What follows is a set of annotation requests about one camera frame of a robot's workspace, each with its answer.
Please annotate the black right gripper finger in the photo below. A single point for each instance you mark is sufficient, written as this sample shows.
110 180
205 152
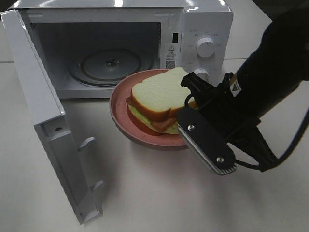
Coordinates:
197 85
205 142

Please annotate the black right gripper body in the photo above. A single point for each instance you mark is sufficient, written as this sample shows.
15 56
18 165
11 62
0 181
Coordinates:
223 115

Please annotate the toast sandwich with ham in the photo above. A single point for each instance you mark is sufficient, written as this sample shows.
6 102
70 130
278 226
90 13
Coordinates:
153 104

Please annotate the pink round plate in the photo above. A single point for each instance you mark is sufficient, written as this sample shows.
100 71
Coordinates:
118 110

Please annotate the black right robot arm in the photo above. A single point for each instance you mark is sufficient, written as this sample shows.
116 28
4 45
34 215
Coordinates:
271 73

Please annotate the lower white timer knob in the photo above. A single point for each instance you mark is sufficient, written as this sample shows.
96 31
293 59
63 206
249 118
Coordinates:
202 73

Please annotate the upper white power knob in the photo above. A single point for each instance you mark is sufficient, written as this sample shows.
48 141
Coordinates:
205 46

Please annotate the white microwave oven body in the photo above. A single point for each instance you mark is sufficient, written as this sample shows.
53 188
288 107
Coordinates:
67 30

